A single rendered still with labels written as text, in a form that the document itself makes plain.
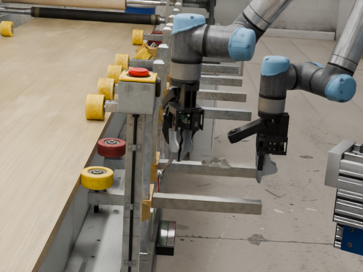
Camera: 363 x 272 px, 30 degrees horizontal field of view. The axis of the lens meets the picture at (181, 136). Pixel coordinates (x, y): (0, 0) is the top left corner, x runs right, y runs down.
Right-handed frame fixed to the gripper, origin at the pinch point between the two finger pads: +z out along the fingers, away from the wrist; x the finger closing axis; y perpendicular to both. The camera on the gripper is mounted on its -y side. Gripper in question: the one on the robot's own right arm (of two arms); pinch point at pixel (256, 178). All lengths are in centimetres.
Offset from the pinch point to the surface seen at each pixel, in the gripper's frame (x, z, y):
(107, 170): -24.2, -8.3, -40.1
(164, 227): -10.8, 12.3, -25.4
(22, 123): 15, -8, -71
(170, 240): -18.8, 12.3, -23.4
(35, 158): -17, -8, -60
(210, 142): 250, 68, -5
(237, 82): 73, -12, -3
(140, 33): 172, -14, -49
